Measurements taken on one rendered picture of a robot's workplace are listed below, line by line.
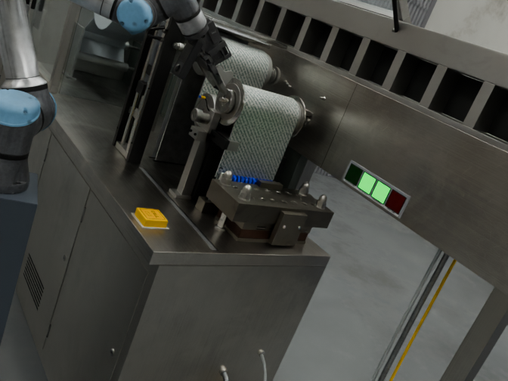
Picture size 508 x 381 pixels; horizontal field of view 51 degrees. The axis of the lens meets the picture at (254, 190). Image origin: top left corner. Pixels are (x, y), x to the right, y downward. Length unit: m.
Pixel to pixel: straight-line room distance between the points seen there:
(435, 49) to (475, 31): 5.84
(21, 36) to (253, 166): 0.77
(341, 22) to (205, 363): 1.19
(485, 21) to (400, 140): 5.97
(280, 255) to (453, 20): 5.83
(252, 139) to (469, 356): 0.89
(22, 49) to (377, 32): 1.03
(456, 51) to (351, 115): 0.38
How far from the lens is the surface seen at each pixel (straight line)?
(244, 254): 1.53
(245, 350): 1.81
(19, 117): 1.41
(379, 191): 1.61
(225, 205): 1.55
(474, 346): 1.65
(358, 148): 1.69
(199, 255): 1.45
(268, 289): 1.68
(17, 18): 1.54
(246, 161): 1.71
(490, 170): 1.45
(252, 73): 1.90
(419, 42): 1.65
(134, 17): 1.31
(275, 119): 1.71
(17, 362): 2.34
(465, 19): 7.30
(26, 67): 1.54
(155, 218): 1.49
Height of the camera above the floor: 1.53
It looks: 17 degrees down
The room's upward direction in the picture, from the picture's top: 22 degrees clockwise
